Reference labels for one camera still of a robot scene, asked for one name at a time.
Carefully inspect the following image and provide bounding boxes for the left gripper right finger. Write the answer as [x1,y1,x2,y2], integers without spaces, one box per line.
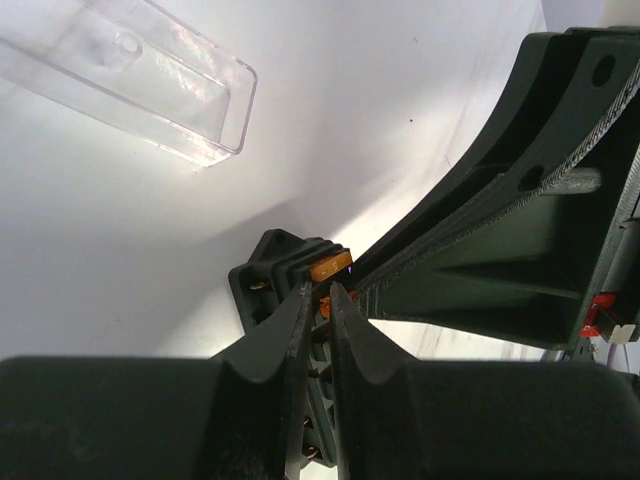
[330,284,639,479]

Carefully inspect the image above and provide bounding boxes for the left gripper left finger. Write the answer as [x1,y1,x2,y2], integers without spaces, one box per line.
[1,284,313,479]

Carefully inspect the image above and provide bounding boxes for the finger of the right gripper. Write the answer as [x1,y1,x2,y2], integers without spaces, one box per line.
[353,26,639,349]
[355,27,597,273]

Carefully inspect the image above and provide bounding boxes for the orange blade fuse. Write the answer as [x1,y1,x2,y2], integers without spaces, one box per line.
[319,290,356,319]
[309,251,353,283]

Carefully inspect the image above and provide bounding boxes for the black fuse box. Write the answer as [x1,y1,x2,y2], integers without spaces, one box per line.
[228,228,357,467]

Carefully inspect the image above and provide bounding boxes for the clear plastic fuse box cover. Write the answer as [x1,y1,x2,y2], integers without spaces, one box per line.
[1,1,258,167]

